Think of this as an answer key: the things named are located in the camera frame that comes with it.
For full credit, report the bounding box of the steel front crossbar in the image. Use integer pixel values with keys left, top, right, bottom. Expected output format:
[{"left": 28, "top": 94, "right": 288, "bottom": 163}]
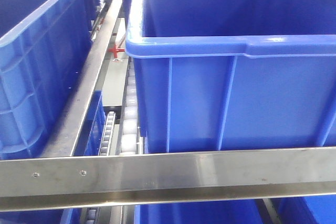
[{"left": 1, "top": 147, "right": 335, "bottom": 211}]

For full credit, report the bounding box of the steel divider rail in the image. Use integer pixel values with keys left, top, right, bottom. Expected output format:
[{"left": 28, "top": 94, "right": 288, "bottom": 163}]
[{"left": 41, "top": 0, "right": 122, "bottom": 158}]

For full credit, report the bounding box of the white roller track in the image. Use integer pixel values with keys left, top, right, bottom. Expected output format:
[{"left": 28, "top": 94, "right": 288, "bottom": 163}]
[{"left": 98, "top": 61, "right": 143, "bottom": 156}]

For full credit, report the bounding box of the blue crate lower left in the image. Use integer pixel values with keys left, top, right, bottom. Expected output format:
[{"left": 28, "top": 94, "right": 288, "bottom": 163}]
[{"left": 74, "top": 90, "right": 106, "bottom": 156}]

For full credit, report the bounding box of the large blue crate centre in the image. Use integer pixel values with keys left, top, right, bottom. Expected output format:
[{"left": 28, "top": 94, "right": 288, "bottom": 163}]
[{"left": 125, "top": 0, "right": 335, "bottom": 153}]

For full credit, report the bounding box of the blue crate below centre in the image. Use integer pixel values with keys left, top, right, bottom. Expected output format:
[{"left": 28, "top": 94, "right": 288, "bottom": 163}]
[{"left": 134, "top": 200, "right": 271, "bottom": 224}]

